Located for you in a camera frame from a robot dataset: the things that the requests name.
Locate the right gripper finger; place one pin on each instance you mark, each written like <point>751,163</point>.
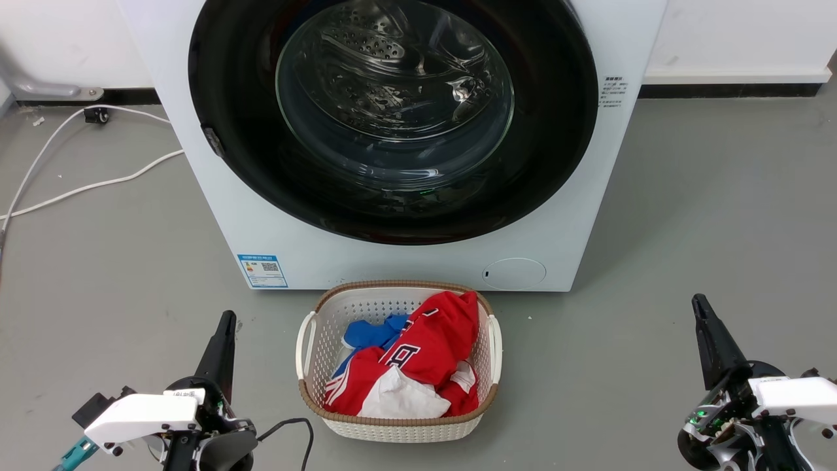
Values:
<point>706,353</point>
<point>727,356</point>

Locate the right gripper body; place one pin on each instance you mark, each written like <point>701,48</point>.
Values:
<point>726,438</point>

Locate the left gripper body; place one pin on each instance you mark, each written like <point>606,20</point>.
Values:
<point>216,445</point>

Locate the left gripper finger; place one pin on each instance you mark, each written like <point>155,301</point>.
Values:
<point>214,360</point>
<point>227,366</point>

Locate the washer door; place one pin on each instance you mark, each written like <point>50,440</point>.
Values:
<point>229,98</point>

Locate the white front-load washing machine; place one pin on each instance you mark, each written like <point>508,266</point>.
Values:
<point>392,267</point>

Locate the blue energy label sticker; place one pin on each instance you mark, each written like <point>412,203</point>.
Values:
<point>263,271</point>

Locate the blue garment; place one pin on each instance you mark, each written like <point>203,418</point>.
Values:
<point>366,333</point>

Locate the white wicker laundry basket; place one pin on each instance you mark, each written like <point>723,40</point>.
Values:
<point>392,428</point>

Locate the round white filter cover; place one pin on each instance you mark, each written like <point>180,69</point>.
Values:
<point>516,273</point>

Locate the red garment with white print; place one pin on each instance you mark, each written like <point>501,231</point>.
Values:
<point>438,340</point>

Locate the small black floor fitting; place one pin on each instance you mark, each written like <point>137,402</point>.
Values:
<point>97,116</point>

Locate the steel perforated washer drum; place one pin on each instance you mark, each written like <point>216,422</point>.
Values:
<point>366,46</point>

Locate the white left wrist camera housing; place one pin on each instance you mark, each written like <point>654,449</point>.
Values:
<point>140,415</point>

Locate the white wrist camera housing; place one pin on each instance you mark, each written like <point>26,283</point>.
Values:
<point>140,415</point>
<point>798,396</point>

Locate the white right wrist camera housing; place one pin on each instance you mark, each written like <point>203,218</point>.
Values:
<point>798,396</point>

